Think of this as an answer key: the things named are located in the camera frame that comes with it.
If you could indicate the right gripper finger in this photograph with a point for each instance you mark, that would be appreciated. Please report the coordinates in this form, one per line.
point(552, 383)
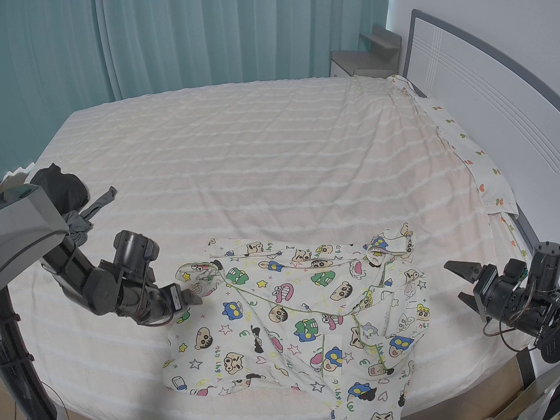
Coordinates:
point(466, 271)
point(474, 306)

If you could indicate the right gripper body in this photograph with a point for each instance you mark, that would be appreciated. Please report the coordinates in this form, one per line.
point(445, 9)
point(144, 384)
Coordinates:
point(507, 302)

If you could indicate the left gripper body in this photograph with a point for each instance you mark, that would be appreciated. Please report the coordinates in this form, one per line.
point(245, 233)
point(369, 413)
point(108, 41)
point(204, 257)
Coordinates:
point(162, 304)

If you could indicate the pile of clothes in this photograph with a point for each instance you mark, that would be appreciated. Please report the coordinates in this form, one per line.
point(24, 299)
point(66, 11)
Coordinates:
point(59, 186)

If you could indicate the bed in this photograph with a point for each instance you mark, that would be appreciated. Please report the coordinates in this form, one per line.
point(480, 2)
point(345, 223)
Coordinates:
point(262, 155)

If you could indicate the white printed pyjama top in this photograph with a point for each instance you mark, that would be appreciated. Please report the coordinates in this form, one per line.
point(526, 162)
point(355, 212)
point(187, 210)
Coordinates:
point(306, 322)

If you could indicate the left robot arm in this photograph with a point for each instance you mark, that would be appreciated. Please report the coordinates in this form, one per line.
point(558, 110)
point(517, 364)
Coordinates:
point(74, 269)

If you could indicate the blue-green curtain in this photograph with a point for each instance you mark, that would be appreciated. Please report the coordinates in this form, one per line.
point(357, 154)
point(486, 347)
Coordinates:
point(240, 29)
point(48, 59)

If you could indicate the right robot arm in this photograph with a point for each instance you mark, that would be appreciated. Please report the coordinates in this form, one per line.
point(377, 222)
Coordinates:
point(544, 269)

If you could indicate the grey bedside table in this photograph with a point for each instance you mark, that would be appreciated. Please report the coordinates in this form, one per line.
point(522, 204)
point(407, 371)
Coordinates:
point(363, 59)

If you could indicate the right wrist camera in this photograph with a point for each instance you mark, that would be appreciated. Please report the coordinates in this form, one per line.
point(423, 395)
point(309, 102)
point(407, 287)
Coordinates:
point(515, 271)

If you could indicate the white printed pillow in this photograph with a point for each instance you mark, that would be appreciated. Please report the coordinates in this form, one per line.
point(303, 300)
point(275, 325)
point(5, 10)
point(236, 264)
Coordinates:
point(477, 160)

